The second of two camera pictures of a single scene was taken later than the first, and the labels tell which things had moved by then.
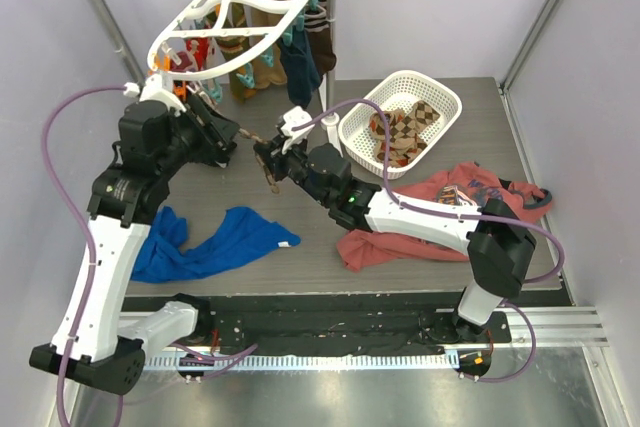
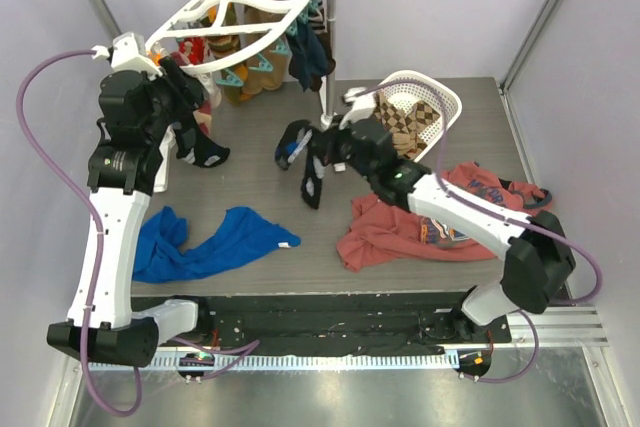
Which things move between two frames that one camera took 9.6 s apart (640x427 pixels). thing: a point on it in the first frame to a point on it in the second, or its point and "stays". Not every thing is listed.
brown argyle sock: (250, 135) to (395, 120)
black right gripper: (276, 158) to (329, 139)
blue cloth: (160, 256) stays
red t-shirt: (472, 184) stays
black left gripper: (215, 133) to (186, 89)
